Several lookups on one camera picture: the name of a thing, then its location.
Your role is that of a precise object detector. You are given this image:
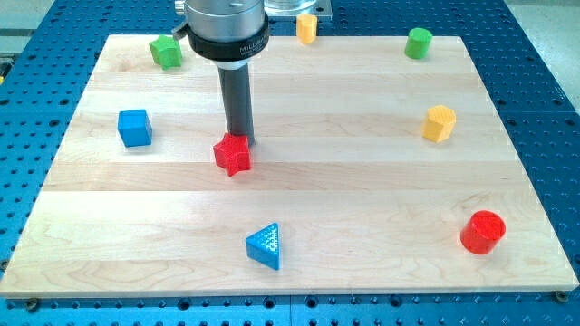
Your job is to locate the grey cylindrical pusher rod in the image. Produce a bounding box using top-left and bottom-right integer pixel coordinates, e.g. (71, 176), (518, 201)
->
(218, 64), (255, 147)

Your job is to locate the red star block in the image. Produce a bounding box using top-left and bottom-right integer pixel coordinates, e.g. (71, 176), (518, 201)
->
(213, 133), (251, 177)

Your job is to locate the green star block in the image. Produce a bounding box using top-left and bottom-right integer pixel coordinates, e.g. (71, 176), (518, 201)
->
(149, 35), (182, 70)

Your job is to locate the blue triangle block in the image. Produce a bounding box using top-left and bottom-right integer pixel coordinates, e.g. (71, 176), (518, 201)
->
(246, 223), (281, 270)

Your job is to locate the yellow cylinder block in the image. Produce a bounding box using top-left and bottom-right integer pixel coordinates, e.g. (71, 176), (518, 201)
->
(296, 14), (318, 44)

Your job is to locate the blue cube block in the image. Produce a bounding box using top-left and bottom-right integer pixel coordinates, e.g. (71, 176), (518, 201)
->
(117, 109), (152, 148)

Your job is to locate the light wooden board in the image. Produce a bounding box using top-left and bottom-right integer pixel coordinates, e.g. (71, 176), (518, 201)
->
(1, 35), (578, 298)

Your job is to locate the green cylinder block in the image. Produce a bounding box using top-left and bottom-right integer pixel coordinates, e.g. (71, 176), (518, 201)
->
(404, 27), (433, 60)

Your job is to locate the yellow hexagon block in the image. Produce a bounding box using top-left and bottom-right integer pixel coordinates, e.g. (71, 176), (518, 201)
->
(421, 105), (457, 142)

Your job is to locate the red cylinder block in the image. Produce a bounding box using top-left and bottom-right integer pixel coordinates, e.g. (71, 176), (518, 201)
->
(459, 210), (507, 254)

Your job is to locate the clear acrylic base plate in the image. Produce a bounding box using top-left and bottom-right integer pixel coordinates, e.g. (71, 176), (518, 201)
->
(265, 0), (333, 20)

